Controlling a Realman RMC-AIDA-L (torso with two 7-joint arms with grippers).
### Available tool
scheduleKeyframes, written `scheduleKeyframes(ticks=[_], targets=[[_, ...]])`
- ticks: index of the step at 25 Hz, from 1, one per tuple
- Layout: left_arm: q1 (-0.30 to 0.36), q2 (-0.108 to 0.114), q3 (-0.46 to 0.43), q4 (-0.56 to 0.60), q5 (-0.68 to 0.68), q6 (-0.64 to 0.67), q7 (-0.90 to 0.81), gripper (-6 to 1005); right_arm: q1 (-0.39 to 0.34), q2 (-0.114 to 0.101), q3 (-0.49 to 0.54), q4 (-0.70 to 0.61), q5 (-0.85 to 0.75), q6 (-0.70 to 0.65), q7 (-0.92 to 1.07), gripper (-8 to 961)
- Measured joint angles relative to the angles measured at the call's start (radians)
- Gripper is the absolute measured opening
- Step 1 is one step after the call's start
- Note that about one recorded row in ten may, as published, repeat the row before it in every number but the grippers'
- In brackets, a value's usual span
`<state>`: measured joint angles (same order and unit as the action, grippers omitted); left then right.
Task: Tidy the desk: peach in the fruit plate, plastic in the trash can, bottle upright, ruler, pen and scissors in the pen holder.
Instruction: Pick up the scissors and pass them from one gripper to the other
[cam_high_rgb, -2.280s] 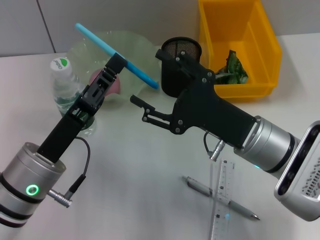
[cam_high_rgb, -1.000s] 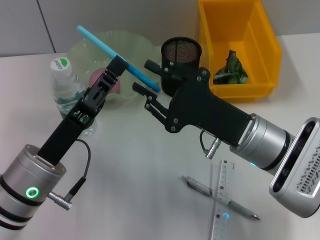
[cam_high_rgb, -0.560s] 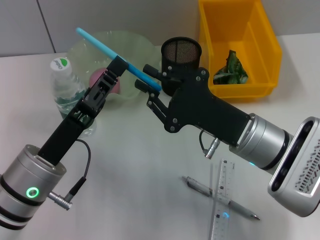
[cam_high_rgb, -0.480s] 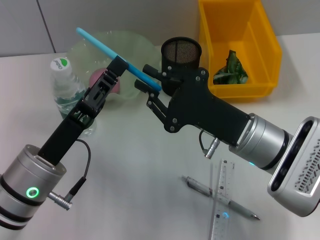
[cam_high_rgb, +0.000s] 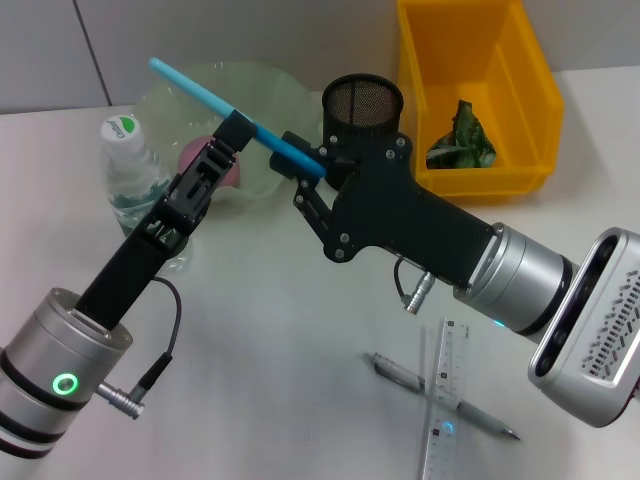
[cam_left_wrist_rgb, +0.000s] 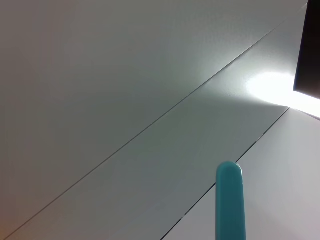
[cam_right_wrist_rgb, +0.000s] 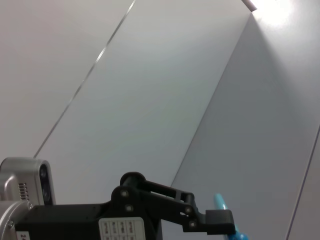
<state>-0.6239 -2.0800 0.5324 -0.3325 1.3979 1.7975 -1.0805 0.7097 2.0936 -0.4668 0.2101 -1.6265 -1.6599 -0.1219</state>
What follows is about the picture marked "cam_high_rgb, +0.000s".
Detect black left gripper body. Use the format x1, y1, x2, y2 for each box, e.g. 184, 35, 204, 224
74, 191, 195, 331

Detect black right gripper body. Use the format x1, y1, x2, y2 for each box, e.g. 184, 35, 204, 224
319, 132, 501, 292

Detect pink peach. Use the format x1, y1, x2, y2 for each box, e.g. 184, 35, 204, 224
178, 134, 244, 189

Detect blue capped scissors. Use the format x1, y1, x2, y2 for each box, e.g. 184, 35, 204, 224
148, 57, 327, 177

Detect green plastic wrapper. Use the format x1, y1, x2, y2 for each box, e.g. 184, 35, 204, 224
424, 99, 500, 171

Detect clear green-label water bottle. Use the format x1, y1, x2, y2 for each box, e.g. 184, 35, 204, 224
98, 114, 194, 276

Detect clear plastic ruler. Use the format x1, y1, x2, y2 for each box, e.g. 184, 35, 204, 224
417, 319, 471, 480

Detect translucent green wavy fruit plate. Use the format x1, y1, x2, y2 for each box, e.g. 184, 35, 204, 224
134, 60, 324, 201

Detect black mesh pen holder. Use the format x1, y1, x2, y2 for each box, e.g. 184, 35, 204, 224
319, 73, 405, 191

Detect grey white ballpoint pen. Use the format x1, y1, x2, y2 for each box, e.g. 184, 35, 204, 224
362, 351, 521, 442

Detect yellow plastic bin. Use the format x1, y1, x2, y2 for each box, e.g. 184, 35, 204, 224
397, 0, 566, 197

